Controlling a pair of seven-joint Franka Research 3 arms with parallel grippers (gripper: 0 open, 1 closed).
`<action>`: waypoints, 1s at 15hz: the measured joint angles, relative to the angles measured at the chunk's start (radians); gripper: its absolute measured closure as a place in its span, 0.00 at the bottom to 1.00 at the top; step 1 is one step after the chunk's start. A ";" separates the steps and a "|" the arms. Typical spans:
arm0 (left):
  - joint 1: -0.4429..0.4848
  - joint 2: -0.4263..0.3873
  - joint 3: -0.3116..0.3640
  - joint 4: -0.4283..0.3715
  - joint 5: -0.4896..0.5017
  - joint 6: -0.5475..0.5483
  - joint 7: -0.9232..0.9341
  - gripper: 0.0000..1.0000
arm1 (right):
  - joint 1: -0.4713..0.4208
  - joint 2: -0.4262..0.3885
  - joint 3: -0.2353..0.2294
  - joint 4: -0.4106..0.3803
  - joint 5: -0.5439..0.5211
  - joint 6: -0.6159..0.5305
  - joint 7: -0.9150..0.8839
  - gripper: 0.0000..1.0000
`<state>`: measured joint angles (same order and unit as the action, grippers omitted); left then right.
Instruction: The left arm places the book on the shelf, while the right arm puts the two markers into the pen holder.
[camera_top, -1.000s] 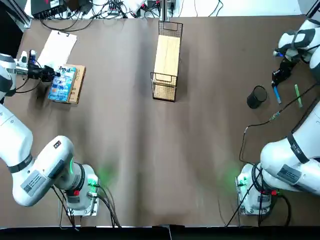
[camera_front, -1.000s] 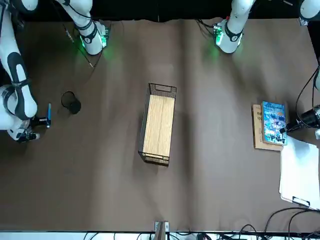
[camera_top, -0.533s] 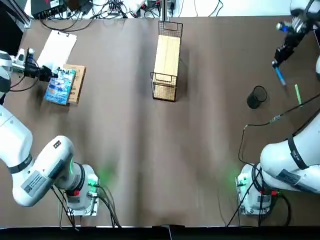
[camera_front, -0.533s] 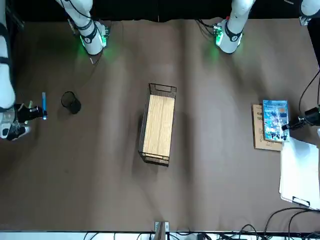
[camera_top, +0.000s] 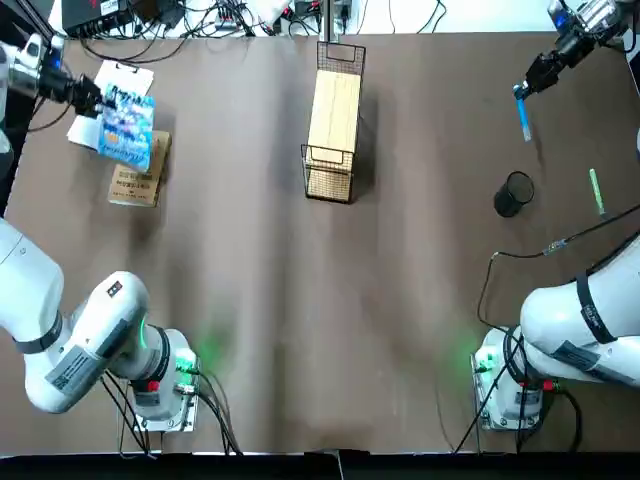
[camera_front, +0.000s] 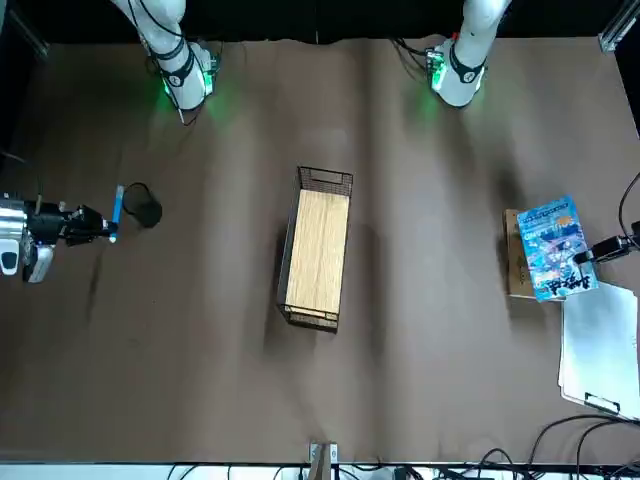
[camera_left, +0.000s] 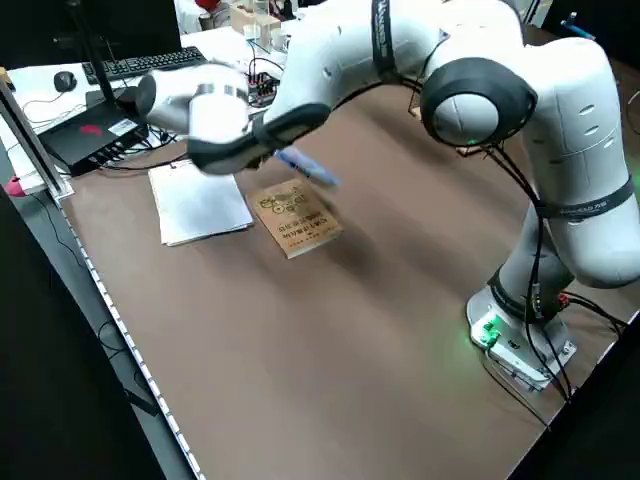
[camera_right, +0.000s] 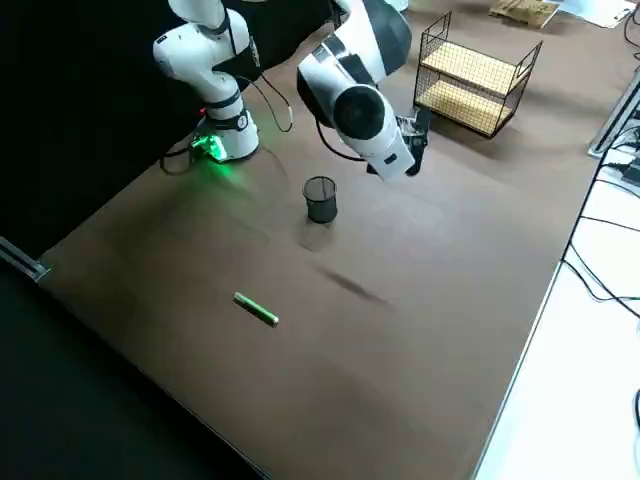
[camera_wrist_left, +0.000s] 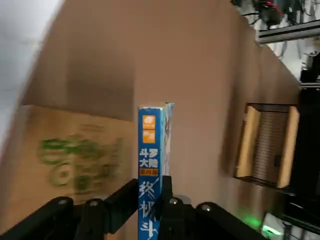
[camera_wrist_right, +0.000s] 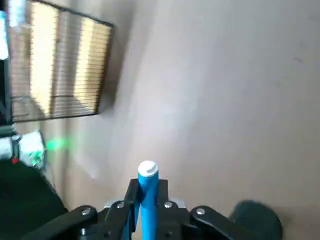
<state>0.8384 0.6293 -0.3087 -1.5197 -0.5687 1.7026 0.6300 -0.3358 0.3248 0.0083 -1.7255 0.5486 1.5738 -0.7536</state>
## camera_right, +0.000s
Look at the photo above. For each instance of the brown cardboard piece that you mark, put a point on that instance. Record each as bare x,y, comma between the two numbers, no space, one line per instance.
525,10

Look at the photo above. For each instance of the black mesh pen holder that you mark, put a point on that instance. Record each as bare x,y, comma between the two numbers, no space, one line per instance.
320,200

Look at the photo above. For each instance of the green marker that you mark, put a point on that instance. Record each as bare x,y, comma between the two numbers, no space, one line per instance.
256,310

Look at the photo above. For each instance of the aluminium frame rail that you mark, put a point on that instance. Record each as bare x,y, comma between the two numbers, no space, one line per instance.
20,260

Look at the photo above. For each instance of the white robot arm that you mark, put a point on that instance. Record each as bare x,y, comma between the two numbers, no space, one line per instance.
320,75

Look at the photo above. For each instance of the aluminium camera post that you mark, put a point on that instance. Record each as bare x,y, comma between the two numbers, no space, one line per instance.
615,115

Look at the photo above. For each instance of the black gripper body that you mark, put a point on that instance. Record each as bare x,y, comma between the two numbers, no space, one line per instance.
414,140

